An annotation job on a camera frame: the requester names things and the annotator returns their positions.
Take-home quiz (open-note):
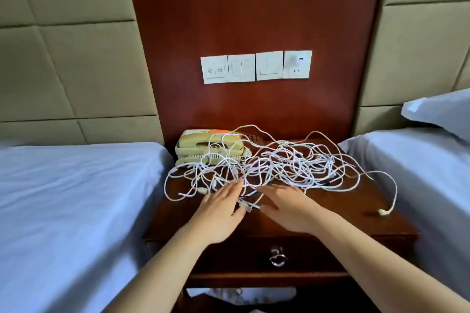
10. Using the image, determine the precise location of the person's right hand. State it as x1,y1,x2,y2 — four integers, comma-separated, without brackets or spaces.
257,182,330,236

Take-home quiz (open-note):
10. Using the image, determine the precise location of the person's left hand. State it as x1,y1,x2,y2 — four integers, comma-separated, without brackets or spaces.
186,177,248,246

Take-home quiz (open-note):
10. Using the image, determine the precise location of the dark wooden drawer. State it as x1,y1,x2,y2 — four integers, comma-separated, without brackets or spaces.
192,236,355,275

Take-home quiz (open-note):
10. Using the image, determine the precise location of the tangle of white cables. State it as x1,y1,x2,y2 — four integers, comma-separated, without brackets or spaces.
163,124,377,211

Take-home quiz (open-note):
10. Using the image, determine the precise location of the cream cable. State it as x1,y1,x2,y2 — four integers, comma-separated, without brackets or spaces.
352,170,398,216

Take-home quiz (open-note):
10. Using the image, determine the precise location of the person's left forearm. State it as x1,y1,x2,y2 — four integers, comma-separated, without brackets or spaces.
103,228,221,313

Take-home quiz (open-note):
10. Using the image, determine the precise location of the person's right forearm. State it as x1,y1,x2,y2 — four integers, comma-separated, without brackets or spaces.
310,210,470,313

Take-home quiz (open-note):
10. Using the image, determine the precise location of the wooden nightstand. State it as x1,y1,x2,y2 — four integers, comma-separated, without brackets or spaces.
143,136,420,313

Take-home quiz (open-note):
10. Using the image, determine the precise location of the white crumpled bag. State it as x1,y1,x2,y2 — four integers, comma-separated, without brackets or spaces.
187,287,297,306

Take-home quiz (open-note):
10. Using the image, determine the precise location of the right bed white sheet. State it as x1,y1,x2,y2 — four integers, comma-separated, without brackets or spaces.
339,127,470,303

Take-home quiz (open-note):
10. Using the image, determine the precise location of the bed white sheet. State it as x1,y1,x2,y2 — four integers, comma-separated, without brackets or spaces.
339,127,470,303
0,142,175,313

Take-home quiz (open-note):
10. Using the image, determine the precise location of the left bed white sheet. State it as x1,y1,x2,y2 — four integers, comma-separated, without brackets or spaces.
0,142,175,313

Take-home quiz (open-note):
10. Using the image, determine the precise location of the white pillow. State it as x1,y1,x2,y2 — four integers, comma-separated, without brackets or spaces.
401,89,470,142

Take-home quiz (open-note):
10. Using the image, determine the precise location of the beige padded headboard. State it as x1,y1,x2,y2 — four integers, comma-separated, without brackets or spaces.
0,0,165,147
352,0,470,136

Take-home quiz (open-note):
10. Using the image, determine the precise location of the metal ring drawer handle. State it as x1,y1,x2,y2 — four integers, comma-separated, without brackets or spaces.
269,246,287,268

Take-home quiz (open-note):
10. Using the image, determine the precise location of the beige corded telephone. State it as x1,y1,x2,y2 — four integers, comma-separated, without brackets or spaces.
175,129,247,167

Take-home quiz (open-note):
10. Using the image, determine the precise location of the white wall socket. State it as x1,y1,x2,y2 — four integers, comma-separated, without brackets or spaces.
282,50,313,80

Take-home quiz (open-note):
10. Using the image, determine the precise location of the white triple rocker wall switch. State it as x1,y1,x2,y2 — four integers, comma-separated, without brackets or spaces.
256,51,284,81

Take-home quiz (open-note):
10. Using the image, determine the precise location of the white double rocker wall switch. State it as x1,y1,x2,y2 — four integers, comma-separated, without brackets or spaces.
228,54,257,83

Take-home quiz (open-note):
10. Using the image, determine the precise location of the dark wooden wall panel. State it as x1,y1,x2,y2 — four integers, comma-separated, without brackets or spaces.
122,0,388,150

